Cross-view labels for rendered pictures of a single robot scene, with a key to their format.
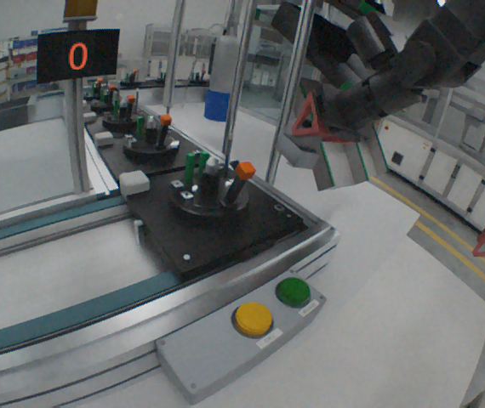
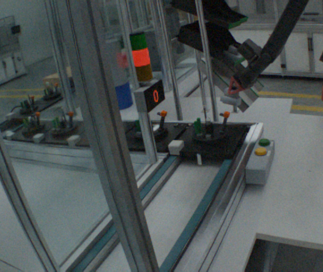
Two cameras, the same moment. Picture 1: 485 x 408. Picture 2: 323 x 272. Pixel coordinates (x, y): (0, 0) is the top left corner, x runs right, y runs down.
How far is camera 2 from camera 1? 93 cm
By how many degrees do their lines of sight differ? 15
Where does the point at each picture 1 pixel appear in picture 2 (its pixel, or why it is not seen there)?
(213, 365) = (263, 163)
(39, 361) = (225, 191)
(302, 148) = (235, 97)
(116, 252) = (195, 172)
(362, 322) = (292, 151)
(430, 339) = not seen: outside the picture
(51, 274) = (183, 190)
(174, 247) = (221, 151)
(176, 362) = (255, 167)
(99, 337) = (232, 175)
